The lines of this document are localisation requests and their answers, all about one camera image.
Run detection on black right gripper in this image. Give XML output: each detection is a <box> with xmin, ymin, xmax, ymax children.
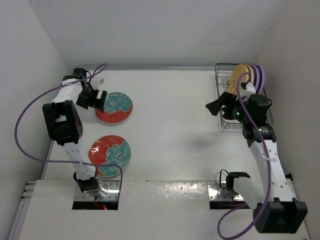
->
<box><xmin>205</xmin><ymin>91</ymin><xmax>251</xmax><ymax>125</ymax></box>

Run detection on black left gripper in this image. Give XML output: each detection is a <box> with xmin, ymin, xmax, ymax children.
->
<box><xmin>76</xmin><ymin>86</ymin><xmax>106</xmax><ymax>113</ymax></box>

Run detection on lavender plate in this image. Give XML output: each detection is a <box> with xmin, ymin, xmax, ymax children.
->
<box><xmin>250</xmin><ymin>64</ymin><xmax>261</xmax><ymax>94</ymax></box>
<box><xmin>255</xmin><ymin>64</ymin><xmax>266</xmax><ymax>94</ymax></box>

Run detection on orange plate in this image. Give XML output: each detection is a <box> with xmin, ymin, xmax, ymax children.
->
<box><xmin>227</xmin><ymin>64</ymin><xmax>249</xmax><ymax>95</ymax></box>

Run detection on cream plate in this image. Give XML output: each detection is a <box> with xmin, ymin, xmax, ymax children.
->
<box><xmin>245</xmin><ymin>64</ymin><xmax>257</xmax><ymax>86</ymax></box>

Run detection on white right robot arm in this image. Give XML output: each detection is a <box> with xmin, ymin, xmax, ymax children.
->
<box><xmin>205</xmin><ymin>92</ymin><xmax>308</xmax><ymax>240</ymax></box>

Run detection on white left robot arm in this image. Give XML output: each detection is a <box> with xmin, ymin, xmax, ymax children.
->
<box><xmin>42</xmin><ymin>68</ymin><xmax>107</xmax><ymax>199</ymax></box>

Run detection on red teal floral plate upper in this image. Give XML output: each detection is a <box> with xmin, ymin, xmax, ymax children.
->
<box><xmin>95</xmin><ymin>92</ymin><xmax>133</xmax><ymax>125</ymax></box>

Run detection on red teal floral plate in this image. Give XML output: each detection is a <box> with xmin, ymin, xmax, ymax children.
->
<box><xmin>88</xmin><ymin>135</ymin><xmax>132</xmax><ymax>171</ymax></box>
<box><xmin>95</xmin><ymin>92</ymin><xmax>133</xmax><ymax>125</ymax></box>

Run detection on red teal floral plate lower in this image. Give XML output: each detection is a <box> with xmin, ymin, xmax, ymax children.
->
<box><xmin>88</xmin><ymin>135</ymin><xmax>132</xmax><ymax>171</ymax></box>

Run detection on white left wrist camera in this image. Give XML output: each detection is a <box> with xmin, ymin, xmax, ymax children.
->
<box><xmin>90</xmin><ymin>77</ymin><xmax>104</xmax><ymax>90</ymax></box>

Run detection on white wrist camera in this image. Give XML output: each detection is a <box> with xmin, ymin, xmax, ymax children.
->
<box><xmin>90</xmin><ymin>77</ymin><xmax>104</xmax><ymax>90</ymax></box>
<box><xmin>240</xmin><ymin>82</ymin><xmax>256</xmax><ymax>98</ymax></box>

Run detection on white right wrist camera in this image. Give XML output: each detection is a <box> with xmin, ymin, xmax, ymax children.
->
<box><xmin>240</xmin><ymin>82</ymin><xmax>256</xmax><ymax>98</ymax></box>

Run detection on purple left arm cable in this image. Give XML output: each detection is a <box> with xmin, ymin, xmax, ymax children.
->
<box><xmin>14</xmin><ymin>63</ymin><xmax>124</xmax><ymax>201</ymax></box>

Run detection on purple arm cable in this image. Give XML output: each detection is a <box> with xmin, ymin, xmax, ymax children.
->
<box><xmin>216</xmin><ymin>72</ymin><xmax>273</xmax><ymax>239</ymax></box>
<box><xmin>14</xmin><ymin>63</ymin><xmax>124</xmax><ymax>201</ymax></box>

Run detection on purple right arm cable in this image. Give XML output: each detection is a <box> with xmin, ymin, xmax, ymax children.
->
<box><xmin>216</xmin><ymin>72</ymin><xmax>273</xmax><ymax>239</ymax></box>

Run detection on grey wire dish rack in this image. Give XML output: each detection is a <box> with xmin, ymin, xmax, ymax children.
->
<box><xmin>215</xmin><ymin>63</ymin><xmax>273</xmax><ymax>133</ymax></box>

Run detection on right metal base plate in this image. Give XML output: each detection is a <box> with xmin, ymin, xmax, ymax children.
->
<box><xmin>207</xmin><ymin>180</ymin><xmax>244</xmax><ymax>202</ymax></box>

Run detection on metal base plate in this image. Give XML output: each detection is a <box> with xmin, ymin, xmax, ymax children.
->
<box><xmin>73</xmin><ymin>180</ymin><xmax>121</xmax><ymax>202</ymax></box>
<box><xmin>207</xmin><ymin>180</ymin><xmax>244</xmax><ymax>202</ymax></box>

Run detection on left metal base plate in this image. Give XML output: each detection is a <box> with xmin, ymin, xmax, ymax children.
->
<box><xmin>73</xmin><ymin>180</ymin><xmax>121</xmax><ymax>202</ymax></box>

